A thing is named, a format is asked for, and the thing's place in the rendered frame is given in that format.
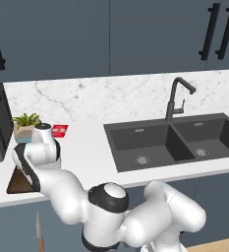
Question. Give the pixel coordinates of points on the wide grey-blue cupboard door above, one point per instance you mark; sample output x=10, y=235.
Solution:
x=53, y=36

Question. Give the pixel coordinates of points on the black kitchen tap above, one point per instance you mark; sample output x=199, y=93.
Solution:
x=175, y=95

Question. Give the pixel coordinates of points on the grey-blue base cupboard front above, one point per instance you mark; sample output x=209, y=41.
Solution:
x=11, y=229
x=217, y=200

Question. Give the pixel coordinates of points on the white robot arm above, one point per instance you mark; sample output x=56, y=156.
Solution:
x=70, y=197

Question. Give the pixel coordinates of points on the brown wooden cutting board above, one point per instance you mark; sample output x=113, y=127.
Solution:
x=17, y=183

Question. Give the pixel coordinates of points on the red flat packet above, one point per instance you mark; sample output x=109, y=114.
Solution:
x=60, y=131

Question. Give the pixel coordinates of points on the green plant in pot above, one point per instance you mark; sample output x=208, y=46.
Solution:
x=25, y=122

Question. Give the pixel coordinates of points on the dark grey double sink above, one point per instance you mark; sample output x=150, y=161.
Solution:
x=171, y=144

